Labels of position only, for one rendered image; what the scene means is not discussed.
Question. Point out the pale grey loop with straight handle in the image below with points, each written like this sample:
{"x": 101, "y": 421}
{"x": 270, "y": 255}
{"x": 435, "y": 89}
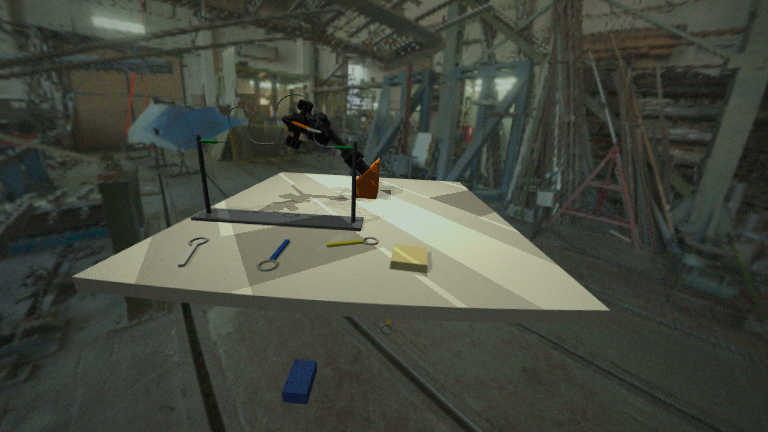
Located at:
{"x": 191, "y": 251}

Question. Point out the grey loop with blue handle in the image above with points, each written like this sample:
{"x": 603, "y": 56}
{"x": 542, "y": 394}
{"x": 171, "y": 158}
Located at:
{"x": 274, "y": 256}

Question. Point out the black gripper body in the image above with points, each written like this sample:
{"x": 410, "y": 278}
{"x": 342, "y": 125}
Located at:
{"x": 304, "y": 106}

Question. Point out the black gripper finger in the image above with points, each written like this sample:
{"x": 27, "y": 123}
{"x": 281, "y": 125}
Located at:
{"x": 295, "y": 117}
{"x": 291, "y": 127}

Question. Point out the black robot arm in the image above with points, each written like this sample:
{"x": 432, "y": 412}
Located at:
{"x": 329, "y": 134}

